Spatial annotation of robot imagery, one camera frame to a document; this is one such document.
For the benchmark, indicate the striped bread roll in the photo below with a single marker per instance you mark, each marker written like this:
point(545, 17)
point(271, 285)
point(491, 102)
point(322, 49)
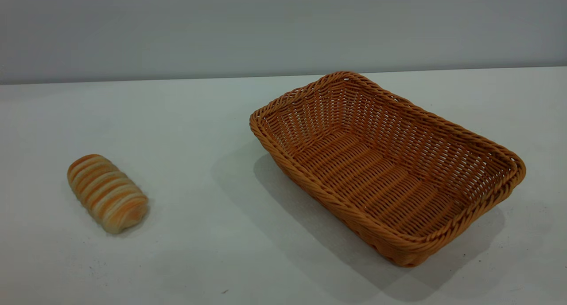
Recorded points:
point(107, 194)

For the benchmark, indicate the orange woven wicker basket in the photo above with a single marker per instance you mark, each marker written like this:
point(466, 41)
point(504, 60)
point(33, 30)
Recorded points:
point(381, 172)

